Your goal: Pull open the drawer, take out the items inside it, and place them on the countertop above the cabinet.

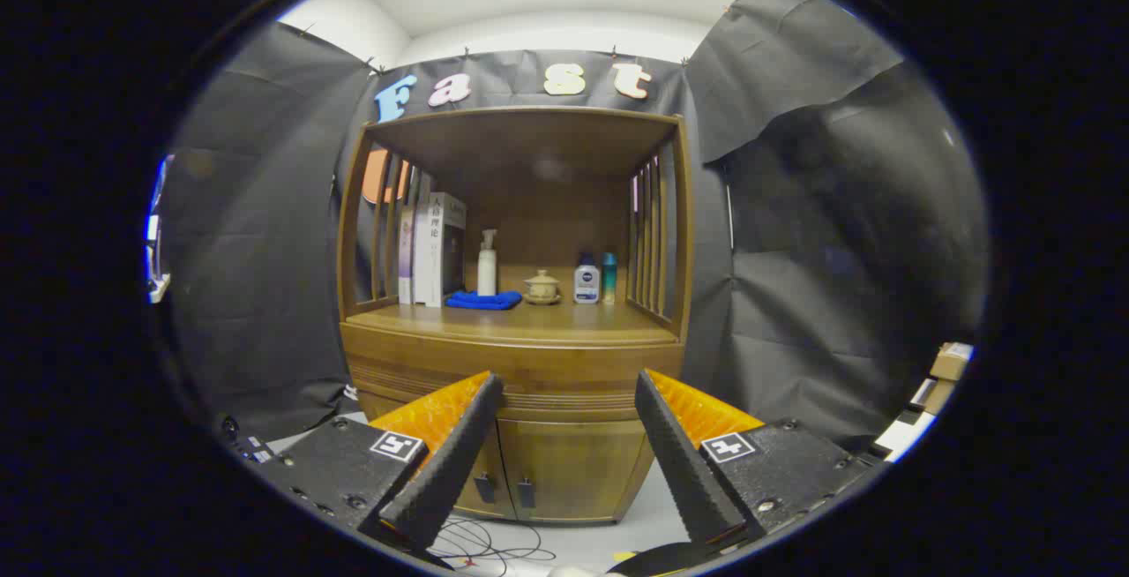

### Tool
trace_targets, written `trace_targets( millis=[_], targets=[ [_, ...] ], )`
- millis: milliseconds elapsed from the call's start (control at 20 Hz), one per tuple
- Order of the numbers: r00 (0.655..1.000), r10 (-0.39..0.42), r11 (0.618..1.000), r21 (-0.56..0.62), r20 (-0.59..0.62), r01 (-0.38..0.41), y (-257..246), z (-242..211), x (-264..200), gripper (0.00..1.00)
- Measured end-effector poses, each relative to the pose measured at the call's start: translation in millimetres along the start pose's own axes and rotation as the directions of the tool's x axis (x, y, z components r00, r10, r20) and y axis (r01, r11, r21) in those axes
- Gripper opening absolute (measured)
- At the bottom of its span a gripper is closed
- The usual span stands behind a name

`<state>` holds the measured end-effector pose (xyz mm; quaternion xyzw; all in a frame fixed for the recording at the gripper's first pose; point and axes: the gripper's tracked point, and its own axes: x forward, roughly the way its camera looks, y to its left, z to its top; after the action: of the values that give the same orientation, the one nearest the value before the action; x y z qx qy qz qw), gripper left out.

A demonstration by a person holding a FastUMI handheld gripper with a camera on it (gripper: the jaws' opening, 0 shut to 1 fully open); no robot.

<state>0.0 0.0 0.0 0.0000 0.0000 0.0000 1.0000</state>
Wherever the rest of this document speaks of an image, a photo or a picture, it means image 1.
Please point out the white book with portrait cover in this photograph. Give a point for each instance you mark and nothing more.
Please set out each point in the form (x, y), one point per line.
(445, 251)

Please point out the wooden cabinet door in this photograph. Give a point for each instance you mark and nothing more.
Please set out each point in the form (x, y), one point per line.
(582, 471)
(494, 471)

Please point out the pale purple book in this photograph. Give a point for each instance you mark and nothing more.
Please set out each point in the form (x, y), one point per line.
(406, 255)

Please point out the wooden countertop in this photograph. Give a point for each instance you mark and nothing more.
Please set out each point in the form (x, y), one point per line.
(564, 323)

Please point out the plain white book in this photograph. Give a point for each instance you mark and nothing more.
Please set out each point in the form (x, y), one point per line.
(422, 259)

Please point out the cardboard box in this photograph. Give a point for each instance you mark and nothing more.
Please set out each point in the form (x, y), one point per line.
(951, 361)

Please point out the wooden cabinet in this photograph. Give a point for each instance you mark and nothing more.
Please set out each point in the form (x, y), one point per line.
(547, 162)

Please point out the white bottle with blue cap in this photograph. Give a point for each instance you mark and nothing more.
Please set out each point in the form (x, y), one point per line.
(586, 284)

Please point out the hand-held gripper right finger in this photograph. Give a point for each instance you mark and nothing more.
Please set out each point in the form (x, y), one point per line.
(679, 462)

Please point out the teal bottle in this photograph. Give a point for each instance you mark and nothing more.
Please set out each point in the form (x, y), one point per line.
(609, 279)

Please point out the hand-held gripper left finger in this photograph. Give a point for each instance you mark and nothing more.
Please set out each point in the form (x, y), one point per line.
(454, 462)

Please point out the white pump bottle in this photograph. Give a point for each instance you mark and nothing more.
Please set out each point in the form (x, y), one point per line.
(487, 273)

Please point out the blue cloth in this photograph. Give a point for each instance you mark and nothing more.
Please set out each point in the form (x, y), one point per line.
(483, 300)

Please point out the beige lidded tea bowl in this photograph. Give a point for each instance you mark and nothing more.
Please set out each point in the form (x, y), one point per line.
(542, 288)

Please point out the wooden drawer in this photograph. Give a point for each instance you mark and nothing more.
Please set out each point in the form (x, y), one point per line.
(564, 374)

